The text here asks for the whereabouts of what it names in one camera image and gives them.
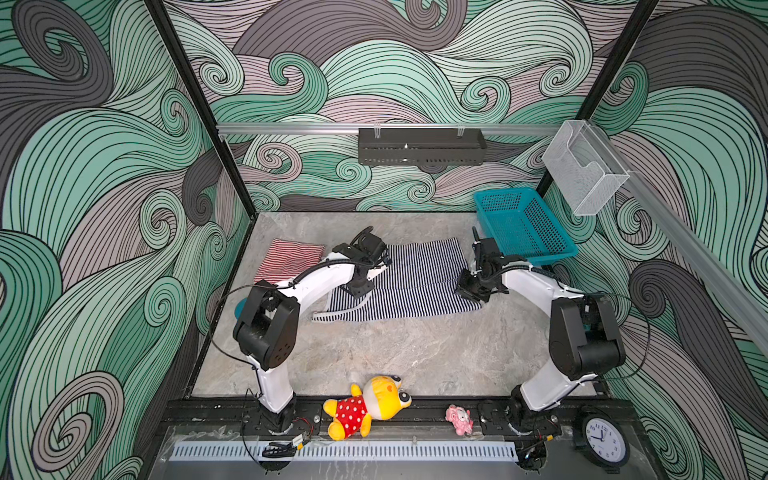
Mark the black perforated metal shelf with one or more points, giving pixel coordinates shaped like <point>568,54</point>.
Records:
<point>431,150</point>

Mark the aluminium rail right wall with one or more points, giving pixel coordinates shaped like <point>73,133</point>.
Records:
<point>712,205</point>

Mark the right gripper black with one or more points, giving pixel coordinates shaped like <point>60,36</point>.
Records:
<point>463,290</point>

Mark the red white striped tank top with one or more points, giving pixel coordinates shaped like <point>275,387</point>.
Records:
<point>286,259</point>

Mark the blue white striped tank top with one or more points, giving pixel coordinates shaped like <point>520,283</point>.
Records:
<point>420,282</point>

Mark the white slotted cable duct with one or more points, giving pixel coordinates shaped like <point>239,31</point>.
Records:
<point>449,450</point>

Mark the yellow plush toy red dress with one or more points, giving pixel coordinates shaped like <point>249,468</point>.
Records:
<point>380,399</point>

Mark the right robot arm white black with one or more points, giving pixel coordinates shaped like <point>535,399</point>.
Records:
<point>584,339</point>

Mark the aluminium rail wall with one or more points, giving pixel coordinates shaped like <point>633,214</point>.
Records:
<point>712,205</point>
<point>334,128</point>

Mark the teal plastic basket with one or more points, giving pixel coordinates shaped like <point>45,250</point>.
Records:
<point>522,224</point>

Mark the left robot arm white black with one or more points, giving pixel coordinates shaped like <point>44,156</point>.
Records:
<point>267,326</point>

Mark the clear plastic wall bin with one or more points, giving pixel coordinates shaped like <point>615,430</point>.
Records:
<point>587,169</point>

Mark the teal round lid left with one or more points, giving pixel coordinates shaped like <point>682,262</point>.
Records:
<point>239,308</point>

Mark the small pink plush toy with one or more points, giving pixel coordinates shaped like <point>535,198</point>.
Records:
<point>460,419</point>

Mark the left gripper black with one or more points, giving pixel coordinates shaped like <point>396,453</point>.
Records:
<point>359,292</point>

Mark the black round wall clock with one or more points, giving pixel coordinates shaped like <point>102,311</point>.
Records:
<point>601,441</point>

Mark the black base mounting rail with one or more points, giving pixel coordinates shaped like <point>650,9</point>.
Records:
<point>491,416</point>

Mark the aluminium rail back wall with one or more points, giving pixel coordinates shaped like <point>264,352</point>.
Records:
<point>334,128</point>

